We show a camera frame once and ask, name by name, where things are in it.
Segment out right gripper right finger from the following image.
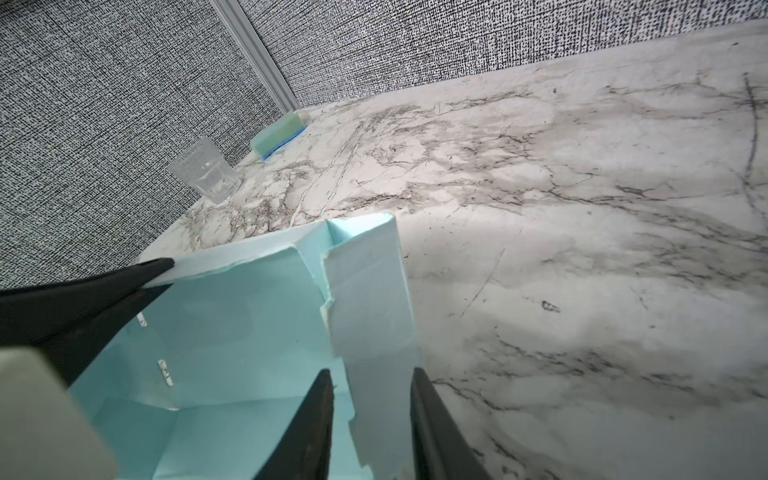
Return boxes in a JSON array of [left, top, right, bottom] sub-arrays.
[[410, 367, 490, 480]]

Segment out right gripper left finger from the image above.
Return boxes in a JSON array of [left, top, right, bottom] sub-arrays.
[[254, 369, 334, 480]]

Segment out teal sponge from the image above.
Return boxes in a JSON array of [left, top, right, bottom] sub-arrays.
[[249, 112, 306, 160]]

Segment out light blue paper box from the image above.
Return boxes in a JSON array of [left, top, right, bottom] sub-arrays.
[[70, 213, 421, 479]]

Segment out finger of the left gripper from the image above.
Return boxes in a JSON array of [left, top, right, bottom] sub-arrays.
[[1, 258, 174, 345], [35, 285, 169, 386]]

